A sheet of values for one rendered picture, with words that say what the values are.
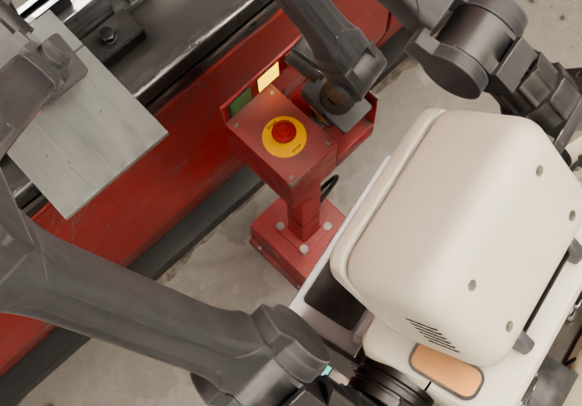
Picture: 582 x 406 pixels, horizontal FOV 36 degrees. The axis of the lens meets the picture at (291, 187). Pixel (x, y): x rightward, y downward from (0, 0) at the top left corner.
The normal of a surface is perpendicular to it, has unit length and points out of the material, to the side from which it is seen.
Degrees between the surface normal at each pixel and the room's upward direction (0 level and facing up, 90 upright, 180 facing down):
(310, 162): 0
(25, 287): 67
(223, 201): 0
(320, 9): 52
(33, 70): 57
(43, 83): 62
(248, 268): 0
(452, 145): 43
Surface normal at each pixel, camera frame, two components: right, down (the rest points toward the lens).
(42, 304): 0.47, 0.62
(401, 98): -0.02, -0.32
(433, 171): -0.59, -0.58
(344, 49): 0.61, 0.25
